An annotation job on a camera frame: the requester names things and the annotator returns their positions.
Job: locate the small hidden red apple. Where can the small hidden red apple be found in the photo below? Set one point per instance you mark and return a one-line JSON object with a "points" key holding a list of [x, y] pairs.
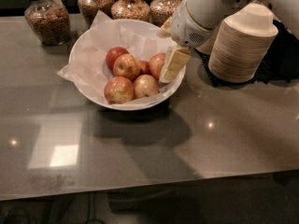
{"points": [[145, 67]]}

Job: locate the dark red back apple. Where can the dark red back apple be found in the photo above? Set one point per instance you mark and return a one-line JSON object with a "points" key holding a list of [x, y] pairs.
{"points": [[113, 54]]}

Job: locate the red-yellow middle apple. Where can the red-yellow middle apple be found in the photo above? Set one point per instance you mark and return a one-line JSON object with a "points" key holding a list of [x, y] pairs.
{"points": [[127, 65]]}

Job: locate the red-yellow front left apple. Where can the red-yellow front left apple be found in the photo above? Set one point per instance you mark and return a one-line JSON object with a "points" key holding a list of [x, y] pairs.
{"points": [[119, 90]]}

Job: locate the left glass cereal jar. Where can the left glass cereal jar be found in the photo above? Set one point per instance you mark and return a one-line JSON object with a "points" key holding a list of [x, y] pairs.
{"points": [[49, 20]]}

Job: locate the glass cereal jar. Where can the glass cereal jar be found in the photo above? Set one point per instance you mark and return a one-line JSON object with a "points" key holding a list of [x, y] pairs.
{"points": [[131, 9], [161, 10], [49, 20], [89, 9]]}

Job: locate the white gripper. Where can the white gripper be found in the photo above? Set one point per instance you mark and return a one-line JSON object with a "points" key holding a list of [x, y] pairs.
{"points": [[184, 28]]}

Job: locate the yellow-red front right apple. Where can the yellow-red front right apple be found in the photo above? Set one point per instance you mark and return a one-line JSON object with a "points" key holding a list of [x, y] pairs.
{"points": [[146, 86]]}

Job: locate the stack paper bowls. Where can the stack paper bowls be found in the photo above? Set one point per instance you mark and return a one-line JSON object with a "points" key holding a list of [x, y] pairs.
{"points": [[241, 43], [207, 47]]}

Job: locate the white bowl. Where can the white bowl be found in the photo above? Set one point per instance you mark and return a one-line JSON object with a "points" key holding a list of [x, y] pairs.
{"points": [[93, 62]]}

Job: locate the red right apple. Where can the red right apple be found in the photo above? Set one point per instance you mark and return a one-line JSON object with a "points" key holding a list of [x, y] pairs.
{"points": [[156, 64]]}

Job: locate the back stack paper bowls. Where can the back stack paper bowls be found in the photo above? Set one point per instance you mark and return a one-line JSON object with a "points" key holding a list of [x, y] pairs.
{"points": [[207, 47]]}

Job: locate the front stack paper bowls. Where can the front stack paper bowls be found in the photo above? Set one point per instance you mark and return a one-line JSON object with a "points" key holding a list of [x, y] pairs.
{"points": [[241, 43]]}

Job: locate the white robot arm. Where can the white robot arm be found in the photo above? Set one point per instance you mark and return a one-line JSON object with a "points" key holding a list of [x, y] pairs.
{"points": [[286, 11]]}

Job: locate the red-yellow apple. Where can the red-yellow apple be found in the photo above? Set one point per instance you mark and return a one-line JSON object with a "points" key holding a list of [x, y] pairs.
{"points": [[127, 65], [119, 90]]}

